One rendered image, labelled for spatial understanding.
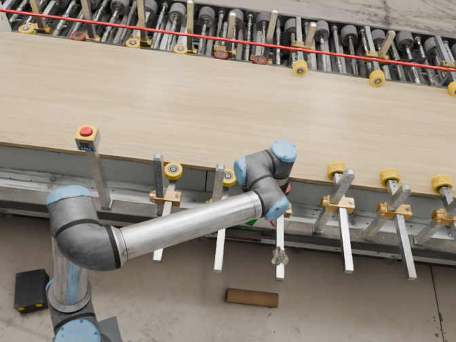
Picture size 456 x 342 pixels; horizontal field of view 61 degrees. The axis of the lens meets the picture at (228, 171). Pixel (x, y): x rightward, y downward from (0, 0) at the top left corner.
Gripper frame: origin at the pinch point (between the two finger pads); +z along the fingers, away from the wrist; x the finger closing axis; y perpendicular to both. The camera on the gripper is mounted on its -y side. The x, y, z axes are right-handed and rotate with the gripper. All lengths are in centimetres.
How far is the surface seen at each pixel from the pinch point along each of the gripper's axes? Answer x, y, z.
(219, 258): -17.8, -14.1, 17.6
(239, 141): 40.8, -10.2, 9.4
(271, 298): -6, 22, 92
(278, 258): -17.3, 9.6, 11.5
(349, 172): 7.5, 31.0, -18.5
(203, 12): 155, -42, 14
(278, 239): -8.0, 10.0, 13.4
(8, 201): 4, -115, 30
